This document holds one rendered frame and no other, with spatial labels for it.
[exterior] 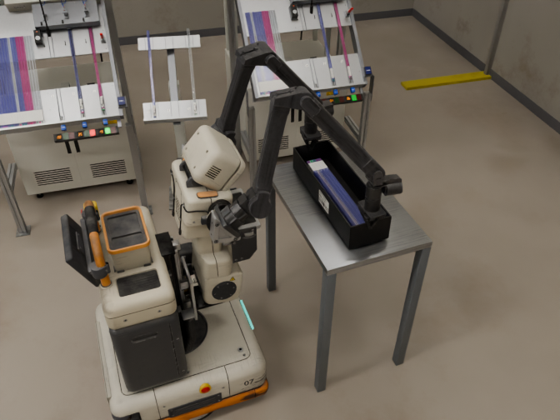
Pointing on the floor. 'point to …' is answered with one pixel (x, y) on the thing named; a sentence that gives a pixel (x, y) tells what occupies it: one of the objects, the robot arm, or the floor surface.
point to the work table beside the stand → (404, 231)
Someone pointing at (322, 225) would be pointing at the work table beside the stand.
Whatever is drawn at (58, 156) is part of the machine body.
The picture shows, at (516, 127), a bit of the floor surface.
